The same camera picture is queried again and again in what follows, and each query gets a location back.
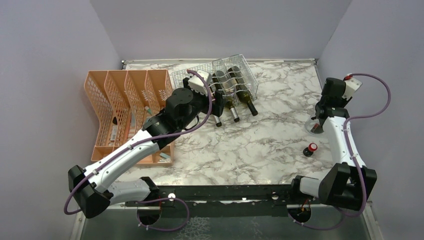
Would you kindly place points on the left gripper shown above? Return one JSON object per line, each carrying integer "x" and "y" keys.
{"x": 217, "y": 108}

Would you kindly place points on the green wine bottle white label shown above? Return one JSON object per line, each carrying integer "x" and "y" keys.
{"x": 219, "y": 82}

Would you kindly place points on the dark green wine bottle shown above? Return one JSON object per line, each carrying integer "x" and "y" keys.
{"x": 241, "y": 89}

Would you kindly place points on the clear bottle silver cap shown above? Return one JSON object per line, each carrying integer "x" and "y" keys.
{"x": 313, "y": 126}

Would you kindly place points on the green wine bottle brown label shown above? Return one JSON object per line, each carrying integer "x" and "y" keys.
{"x": 217, "y": 121}

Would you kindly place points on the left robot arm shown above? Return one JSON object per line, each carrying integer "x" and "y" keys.
{"x": 94, "y": 188}

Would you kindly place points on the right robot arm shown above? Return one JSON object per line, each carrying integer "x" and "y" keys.
{"x": 349, "y": 182}

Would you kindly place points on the orange plastic file organizer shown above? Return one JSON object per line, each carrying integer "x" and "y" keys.
{"x": 123, "y": 101}

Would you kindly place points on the white wire wine rack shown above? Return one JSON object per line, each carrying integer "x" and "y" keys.
{"x": 234, "y": 60}

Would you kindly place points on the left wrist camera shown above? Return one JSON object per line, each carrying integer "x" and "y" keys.
{"x": 196, "y": 81}

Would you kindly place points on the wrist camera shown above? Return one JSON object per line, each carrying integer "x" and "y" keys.
{"x": 196, "y": 81}
{"x": 351, "y": 86}

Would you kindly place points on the black mounting rail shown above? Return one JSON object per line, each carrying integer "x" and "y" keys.
{"x": 216, "y": 201}

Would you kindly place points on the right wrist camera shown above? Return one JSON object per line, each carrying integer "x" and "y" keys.
{"x": 351, "y": 86}

